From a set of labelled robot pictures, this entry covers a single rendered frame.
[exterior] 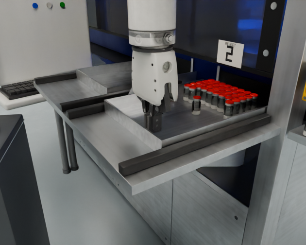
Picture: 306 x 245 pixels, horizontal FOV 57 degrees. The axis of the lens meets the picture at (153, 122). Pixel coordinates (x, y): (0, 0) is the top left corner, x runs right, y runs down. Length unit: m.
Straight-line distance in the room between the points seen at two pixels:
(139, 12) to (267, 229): 0.68
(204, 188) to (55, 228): 0.97
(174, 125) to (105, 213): 1.15
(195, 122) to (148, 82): 0.21
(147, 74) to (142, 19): 0.09
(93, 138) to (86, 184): 1.36
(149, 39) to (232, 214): 0.64
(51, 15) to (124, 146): 0.92
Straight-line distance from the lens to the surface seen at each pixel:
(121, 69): 1.14
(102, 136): 0.63
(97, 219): 1.72
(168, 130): 0.65
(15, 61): 1.36
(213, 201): 1.00
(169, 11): 0.50
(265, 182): 0.81
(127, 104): 0.78
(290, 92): 0.70
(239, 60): 0.77
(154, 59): 0.50
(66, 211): 1.81
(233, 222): 0.97
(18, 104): 1.15
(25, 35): 1.36
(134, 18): 0.50
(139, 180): 0.49
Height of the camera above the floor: 1.17
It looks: 25 degrees down
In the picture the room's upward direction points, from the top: straight up
